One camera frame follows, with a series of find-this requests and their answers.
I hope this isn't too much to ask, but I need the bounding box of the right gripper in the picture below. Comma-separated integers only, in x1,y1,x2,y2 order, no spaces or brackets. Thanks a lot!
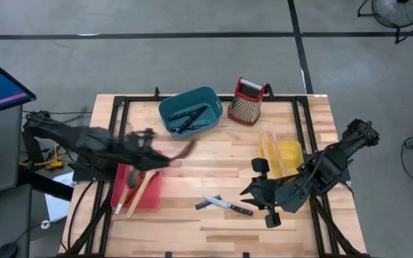
239,157,290,229

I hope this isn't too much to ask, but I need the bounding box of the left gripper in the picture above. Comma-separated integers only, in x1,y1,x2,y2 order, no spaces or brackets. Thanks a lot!
120,128,174,172

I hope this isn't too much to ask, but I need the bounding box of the steel knife black handle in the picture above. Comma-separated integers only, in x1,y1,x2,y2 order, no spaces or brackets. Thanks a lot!
202,194,255,216

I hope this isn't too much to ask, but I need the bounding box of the wooden fork spatula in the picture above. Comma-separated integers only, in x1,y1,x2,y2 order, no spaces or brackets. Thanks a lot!
125,170,158,219

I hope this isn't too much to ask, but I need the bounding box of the dark wooden spoon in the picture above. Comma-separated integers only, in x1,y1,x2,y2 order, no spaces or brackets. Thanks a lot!
125,167,157,208

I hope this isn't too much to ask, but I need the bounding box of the serrated black-handled knife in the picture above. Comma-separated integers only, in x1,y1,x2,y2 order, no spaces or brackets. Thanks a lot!
170,123,207,134

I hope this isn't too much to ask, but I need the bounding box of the small black-handled knife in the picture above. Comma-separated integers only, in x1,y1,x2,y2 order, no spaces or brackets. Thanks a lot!
168,110,196,122

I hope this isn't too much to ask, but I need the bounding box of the slotted wooden spatula with label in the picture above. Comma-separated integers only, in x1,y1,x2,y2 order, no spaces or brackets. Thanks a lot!
112,186,133,221

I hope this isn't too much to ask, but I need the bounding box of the black paring knife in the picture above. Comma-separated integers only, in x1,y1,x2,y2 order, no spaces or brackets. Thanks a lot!
176,106,209,133

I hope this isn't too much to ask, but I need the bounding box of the pink plastic tray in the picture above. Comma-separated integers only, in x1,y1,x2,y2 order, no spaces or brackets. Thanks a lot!
110,150,163,211

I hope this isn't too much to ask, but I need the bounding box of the yellow plastic tray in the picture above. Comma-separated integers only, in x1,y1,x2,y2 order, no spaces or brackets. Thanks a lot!
258,140,305,180

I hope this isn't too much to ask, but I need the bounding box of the teal plastic bin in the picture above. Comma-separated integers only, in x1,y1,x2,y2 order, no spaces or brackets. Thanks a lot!
158,86,224,140

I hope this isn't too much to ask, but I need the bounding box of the white paper sheet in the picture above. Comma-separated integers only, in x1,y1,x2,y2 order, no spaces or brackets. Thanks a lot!
44,171,75,222

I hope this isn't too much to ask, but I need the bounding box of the black stand leg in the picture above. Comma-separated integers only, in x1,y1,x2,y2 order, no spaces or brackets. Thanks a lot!
18,132,75,201

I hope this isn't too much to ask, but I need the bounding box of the black computer mouse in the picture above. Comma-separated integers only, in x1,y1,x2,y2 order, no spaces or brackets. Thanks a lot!
0,242,18,258

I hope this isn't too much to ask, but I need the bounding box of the black floor fan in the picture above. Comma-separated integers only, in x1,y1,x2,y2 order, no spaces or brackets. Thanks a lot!
356,0,413,44

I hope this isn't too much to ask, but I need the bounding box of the black aluminium rig frame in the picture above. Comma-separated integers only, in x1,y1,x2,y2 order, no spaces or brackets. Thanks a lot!
58,85,372,258

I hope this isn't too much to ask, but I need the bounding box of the steel box grater red handle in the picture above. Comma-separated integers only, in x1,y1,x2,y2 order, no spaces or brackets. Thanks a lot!
227,76,267,126

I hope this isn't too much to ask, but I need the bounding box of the yellow cable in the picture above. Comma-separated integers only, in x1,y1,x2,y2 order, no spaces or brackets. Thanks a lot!
19,138,65,171

